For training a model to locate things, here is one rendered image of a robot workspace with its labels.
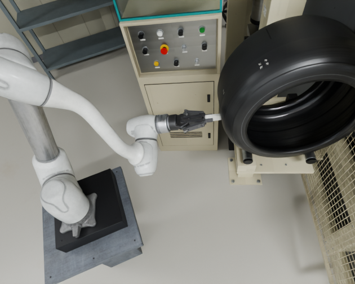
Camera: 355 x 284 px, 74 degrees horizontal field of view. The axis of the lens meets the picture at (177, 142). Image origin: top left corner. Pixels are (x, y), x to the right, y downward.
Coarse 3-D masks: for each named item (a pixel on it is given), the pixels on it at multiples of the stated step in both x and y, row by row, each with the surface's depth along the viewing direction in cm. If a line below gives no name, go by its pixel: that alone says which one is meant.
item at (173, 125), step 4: (168, 116) 108; (172, 116) 107; (176, 116) 108; (180, 116) 109; (168, 120) 106; (172, 120) 106; (176, 120) 108; (180, 120) 108; (168, 124) 107; (172, 124) 106; (176, 124) 107; (180, 124) 106; (184, 124) 106; (188, 124) 107; (172, 128) 108; (176, 128) 107; (180, 128) 107
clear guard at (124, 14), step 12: (120, 0) 120; (132, 0) 119; (144, 0) 119; (156, 0) 118; (168, 0) 118; (180, 0) 118; (192, 0) 117; (204, 0) 117; (216, 0) 117; (120, 12) 125; (132, 12) 124; (144, 12) 124; (156, 12) 124; (168, 12) 123; (180, 12) 123; (192, 12) 122; (204, 12) 121; (216, 12) 121
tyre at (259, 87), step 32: (256, 32) 84; (288, 32) 75; (320, 32) 72; (352, 32) 78; (224, 64) 96; (288, 64) 70; (320, 64) 68; (352, 64) 69; (224, 96) 89; (256, 96) 77; (320, 96) 111; (352, 96) 96; (224, 128) 97; (256, 128) 119; (288, 128) 117; (320, 128) 107; (352, 128) 90
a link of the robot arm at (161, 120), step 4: (156, 116) 109; (160, 116) 108; (164, 116) 108; (156, 120) 107; (160, 120) 107; (164, 120) 106; (156, 124) 107; (160, 124) 107; (164, 124) 106; (156, 128) 108; (160, 128) 107; (164, 128) 107; (168, 128) 109; (160, 132) 110; (164, 132) 110
